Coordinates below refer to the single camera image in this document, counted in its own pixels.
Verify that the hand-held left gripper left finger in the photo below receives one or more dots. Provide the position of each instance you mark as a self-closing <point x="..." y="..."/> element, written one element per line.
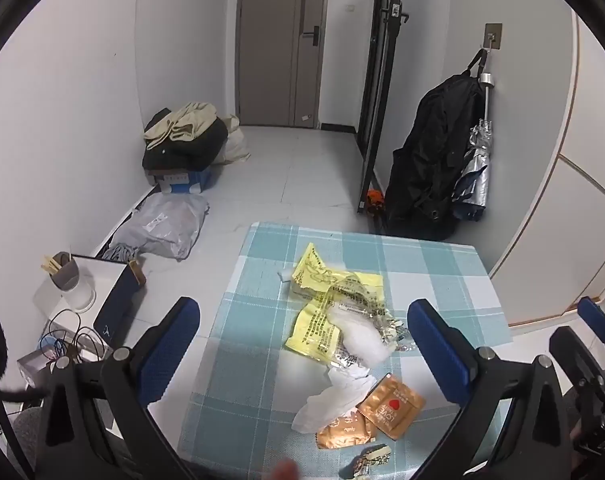
<point x="167" y="345"/>

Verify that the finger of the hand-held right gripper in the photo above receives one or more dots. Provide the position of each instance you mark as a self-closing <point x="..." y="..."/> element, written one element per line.
<point x="595" y="312"/>
<point x="572" y="350"/>

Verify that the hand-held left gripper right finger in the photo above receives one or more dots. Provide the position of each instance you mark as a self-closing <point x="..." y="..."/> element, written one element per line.
<point x="442" y="350"/>

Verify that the clear plastic wrapper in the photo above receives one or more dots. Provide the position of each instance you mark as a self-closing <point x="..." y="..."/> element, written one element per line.
<point x="397" y="335"/>

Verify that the orange sachet with red heart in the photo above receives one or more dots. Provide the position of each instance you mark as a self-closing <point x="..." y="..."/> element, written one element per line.
<point x="391" y="402"/>

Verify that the white translucent plastic bag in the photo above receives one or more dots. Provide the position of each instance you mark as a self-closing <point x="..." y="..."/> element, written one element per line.
<point x="362" y="337"/>

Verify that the white tissue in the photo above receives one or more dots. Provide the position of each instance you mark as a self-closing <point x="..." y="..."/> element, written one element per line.
<point x="332" y="395"/>

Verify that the orange sachet with flower print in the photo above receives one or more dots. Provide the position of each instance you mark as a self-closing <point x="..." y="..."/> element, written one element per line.
<point x="345" y="432"/>

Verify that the yellow snack wrapper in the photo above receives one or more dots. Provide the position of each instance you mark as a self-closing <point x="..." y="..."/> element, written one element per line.
<point x="315" y="332"/>

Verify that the small patterned wrapper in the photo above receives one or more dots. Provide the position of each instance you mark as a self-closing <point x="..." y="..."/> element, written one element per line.
<point x="370" y="460"/>

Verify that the yellow wrapper with line drawing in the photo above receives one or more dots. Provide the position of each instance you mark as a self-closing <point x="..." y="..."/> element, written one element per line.
<point x="315" y="270"/>

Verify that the white and navy shoebox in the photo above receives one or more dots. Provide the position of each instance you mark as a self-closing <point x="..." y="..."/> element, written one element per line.
<point x="107" y="300"/>

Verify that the brown pouch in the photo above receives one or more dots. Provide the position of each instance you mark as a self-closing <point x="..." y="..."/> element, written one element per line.
<point x="137" y="272"/>

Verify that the teal plaid tablecloth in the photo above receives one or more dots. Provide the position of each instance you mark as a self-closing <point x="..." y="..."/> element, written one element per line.
<point x="252" y="340"/>

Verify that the white cup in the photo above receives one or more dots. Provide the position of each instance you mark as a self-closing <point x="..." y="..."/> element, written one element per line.
<point x="80" y="295"/>

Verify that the grey scarf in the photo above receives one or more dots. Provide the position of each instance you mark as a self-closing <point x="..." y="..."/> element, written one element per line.
<point x="120" y="252"/>

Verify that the grey plastic mailer bag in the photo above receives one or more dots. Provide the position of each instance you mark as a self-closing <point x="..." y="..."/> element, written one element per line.
<point x="162" y="225"/>

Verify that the grey cup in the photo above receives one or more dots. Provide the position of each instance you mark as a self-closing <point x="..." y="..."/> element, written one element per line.
<point x="67" y="272"/>

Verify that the grey speckled box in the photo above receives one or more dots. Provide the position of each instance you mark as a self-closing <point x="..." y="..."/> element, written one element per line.
<point x="37" y="365"/>

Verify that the wooden sticks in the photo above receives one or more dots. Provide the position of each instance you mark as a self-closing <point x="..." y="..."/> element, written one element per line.
<point x="50" y="265"/>

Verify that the orange item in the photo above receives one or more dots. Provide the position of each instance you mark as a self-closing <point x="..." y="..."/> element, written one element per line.
<point x="374" y="199"/>

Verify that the blue cardboard box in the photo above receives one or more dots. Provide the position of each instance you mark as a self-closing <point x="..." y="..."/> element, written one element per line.
<point x="187" y="180"/>

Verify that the silver folded umbrella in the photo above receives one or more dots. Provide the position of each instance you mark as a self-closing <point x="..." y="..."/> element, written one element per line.
<point x="475" y="170"/>

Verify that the black backpack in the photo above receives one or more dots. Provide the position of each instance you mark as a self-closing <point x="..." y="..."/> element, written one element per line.
<point x="432" y="160"/>

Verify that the beige tote bag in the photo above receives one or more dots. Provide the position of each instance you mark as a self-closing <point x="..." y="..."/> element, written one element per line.
<point x="232" y="142"/>

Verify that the beige cloth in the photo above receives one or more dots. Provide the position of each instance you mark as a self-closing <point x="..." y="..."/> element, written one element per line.
<point x="187" y="120"/>

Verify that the brown door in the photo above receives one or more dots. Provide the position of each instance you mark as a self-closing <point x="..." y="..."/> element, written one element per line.
<point x="267" y="35"/>

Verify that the black door frame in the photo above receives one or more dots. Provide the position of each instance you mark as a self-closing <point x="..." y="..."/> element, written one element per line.
<point x="377" y="85"/>

